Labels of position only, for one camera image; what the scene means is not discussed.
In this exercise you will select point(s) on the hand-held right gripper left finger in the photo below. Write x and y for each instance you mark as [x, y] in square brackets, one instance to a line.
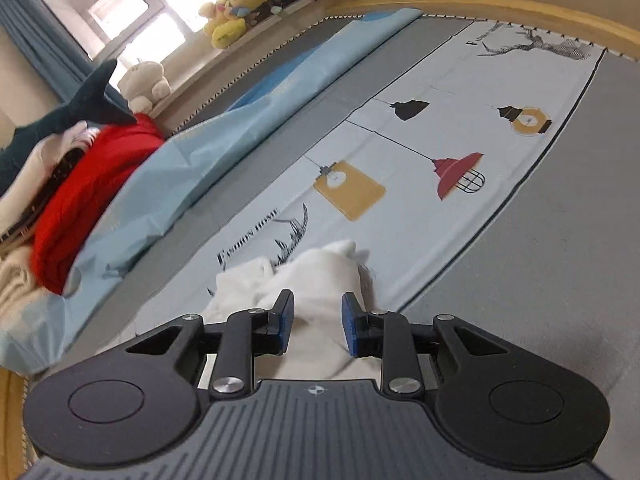
[286, 325]

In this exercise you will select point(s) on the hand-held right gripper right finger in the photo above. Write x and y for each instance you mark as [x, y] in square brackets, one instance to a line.
[350, 325]

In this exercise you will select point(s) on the white small garment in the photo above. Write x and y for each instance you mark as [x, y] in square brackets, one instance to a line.
[315, 280]

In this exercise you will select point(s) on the cream folded clothes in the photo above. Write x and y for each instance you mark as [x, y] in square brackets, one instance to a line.
[15, 275]

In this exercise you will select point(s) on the light blue sheet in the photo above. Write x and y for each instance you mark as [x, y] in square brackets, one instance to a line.
[225, 150]

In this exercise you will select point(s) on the white printed cloth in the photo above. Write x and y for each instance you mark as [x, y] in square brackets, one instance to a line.
[425, 125]

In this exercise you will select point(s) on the grey mattress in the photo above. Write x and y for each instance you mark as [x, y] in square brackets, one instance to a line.
[575, 260]

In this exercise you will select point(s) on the red knit sweater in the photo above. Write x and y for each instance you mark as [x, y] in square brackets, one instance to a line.
[85, 200]

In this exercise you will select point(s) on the dark patterned garment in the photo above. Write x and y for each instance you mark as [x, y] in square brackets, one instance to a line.
[62, 170]

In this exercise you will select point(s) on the white bear plush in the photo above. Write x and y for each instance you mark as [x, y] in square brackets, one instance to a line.
[142, 82]

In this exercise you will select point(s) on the white folded garment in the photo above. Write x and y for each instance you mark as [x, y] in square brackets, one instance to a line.
[25, 180]

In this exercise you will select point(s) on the dark blue shark plush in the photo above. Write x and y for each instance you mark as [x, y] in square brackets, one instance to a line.
[75, 107]

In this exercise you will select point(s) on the yellow bear plush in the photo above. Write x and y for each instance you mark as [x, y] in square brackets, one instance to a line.
[237, 10]

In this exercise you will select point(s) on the window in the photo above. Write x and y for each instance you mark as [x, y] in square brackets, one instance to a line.
[125, 0]

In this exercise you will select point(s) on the blue curtain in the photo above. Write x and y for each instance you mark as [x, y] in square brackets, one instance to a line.
[35, 45]

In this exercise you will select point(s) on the wooden bed frame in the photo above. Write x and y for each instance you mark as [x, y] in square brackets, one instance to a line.
[500, 2]

